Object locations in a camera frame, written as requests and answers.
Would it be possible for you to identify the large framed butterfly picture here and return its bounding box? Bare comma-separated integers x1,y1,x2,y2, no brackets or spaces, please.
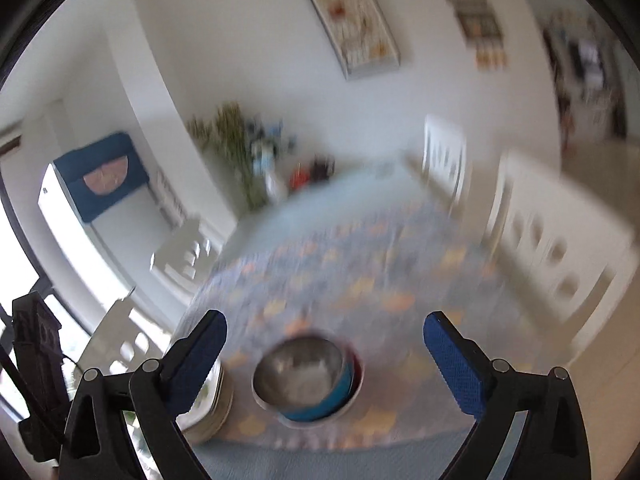
292,0,402,81

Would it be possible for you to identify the blue refrigerator cover cloth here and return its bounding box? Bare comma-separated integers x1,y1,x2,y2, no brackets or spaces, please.
52,131,151,223

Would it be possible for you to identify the white ribbed vase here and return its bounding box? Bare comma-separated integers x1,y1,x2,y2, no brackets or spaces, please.
252,145,288,201

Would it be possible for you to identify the printed blue tablecloth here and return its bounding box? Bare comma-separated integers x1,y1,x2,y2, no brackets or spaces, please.
172,165,551,480

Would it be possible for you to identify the red teapot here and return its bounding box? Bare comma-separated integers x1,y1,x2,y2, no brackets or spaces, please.
289,162,311,191

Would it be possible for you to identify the white refrigerator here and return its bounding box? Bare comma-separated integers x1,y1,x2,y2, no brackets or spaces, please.
39,160,168,261

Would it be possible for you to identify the white dining chair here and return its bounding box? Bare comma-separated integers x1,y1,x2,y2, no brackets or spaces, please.
85,290,176,376
482,152,633,356
150,217,226,296
422,115,468,211

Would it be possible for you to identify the blue steel bowl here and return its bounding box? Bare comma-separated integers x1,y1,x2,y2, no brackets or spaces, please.
251,336,358,423

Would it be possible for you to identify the stack of white plates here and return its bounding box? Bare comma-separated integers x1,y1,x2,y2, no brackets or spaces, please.
177,360,235,443

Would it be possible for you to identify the flower bouquet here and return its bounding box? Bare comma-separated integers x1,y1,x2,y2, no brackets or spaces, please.
187,102,296,211

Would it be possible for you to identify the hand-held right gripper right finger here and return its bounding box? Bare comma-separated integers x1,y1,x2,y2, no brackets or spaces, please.
422,311,592,480

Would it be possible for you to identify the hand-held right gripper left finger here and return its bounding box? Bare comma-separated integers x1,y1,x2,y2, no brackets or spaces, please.
59,309,228,480

